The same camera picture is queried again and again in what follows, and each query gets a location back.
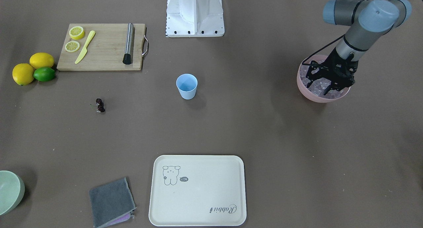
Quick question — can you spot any lower lemon half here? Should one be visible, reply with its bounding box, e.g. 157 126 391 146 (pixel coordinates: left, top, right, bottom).
64 40 80 53

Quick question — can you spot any upper lemon half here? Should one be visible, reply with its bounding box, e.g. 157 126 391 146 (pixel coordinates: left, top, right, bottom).
68 26 85 40

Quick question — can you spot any mint green bowl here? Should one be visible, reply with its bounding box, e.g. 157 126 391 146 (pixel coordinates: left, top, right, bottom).
0 171 25 215

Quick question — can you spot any dark cherry pair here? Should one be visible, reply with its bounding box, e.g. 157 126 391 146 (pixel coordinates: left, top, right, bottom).
90 98 105 113

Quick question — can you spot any cream rabbit tray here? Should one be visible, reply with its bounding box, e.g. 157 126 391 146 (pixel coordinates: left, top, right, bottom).
149 155 247 227

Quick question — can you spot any lemon half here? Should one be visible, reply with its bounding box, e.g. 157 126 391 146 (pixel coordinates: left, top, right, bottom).
68 26 85 40
64 40 80 53

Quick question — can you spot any steel muddler black tip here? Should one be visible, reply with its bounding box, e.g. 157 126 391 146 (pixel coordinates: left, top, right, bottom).
122 23 135 64

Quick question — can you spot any pile of ice cubes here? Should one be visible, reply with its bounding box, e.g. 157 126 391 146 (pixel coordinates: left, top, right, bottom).
299 61 349 99

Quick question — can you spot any yellow plastic knife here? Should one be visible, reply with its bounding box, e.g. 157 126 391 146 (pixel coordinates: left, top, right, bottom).
74 30 96 64

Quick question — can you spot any grey folded cloth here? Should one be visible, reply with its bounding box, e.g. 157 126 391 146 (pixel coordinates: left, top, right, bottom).
89 177 136 228

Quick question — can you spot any lower yellow lemon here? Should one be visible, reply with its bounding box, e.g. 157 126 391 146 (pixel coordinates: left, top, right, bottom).
12 63 35 86

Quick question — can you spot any blue plastic cup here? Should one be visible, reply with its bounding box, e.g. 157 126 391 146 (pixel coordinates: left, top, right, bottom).
176 73 198 100

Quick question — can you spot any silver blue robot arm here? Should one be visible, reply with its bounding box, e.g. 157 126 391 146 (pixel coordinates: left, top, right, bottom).
317 0 412 94

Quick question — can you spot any pink bowl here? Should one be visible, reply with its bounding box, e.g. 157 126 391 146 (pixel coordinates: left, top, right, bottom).
297 55 351 103

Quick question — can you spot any upper yellow lemon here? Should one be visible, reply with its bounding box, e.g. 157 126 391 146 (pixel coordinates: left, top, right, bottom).
30 52 55 69

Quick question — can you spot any green lime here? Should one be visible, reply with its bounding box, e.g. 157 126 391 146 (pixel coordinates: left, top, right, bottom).
33 67 56 82

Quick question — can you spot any bamboo cutting board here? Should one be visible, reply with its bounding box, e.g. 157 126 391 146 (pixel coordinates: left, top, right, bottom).
57 23 148 71

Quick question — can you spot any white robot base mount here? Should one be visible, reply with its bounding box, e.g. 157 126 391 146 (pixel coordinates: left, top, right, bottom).
165 0 225 37

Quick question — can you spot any yellow lemon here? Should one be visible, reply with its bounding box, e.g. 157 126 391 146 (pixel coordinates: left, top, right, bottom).
30 52 55 69
12 63 35 86

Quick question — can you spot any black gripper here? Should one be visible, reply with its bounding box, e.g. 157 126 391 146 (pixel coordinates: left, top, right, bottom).
306 49 358 95

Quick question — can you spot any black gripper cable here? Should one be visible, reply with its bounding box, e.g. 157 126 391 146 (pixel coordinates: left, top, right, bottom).
301 36 345 66

